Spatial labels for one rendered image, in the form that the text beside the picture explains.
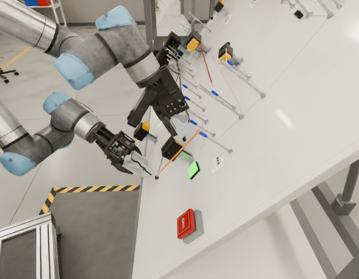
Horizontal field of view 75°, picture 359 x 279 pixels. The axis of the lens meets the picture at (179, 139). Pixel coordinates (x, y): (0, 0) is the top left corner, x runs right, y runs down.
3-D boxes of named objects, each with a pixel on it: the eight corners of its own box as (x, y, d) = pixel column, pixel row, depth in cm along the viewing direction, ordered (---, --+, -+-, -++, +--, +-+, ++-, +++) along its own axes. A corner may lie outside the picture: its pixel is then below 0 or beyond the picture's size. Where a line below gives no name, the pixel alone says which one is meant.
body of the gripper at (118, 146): (121, 163, 63) (84, 135, 62) (118, 168, 71) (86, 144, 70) (138, 141, 67) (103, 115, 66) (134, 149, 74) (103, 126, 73)
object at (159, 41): (151, 60, 152) (150, 50, 148) (154, 45, 180) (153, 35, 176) (202, 60, 153) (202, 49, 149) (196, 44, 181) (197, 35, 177)
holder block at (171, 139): (171, 154, 72) (160, 148, 70) (182, 140, 70) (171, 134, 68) (172, 161, 68) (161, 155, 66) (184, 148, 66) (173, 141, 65)
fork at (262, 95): (267, 94, 55) (224, 58, 50) (261, 100, 56) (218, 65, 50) (265, 91, 57) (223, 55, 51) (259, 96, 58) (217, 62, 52)
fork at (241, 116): (245, 116, 58) (202, 84, 53) (240, 121, 59) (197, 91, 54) (243, 112, 60) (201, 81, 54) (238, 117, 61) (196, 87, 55)
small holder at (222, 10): (216, 24, 114) (207, 15, 112) (228, 9, 111) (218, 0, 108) (218, 26, 111) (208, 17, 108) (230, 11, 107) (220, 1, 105)
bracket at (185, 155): (187, 156, 73) (174, 150, 71) (191, 151, 72) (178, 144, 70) (190, 165, 69) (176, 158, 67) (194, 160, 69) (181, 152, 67)
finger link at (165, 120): (178, 137, 60) (160, 108, 57) (172, 139, 60) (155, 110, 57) (177, 130, 64) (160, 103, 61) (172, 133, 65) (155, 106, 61)
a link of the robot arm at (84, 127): (74, 135, 70) (93, 117, 73) (87, 145, 70) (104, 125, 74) (72, 127, 63) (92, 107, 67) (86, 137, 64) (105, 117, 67)
